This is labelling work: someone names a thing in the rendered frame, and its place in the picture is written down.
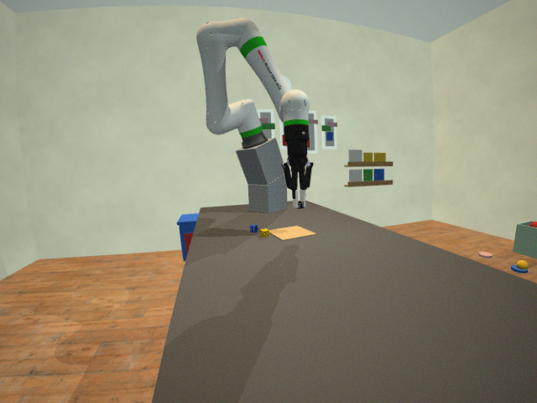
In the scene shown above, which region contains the orange flat square mat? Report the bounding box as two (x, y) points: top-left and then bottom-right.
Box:
(269, 226), (316, 241)

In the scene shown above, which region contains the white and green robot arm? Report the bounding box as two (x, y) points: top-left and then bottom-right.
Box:
(196, 18), (310, 149)

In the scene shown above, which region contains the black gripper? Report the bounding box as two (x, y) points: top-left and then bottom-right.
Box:
(281, 140), (314, 208)

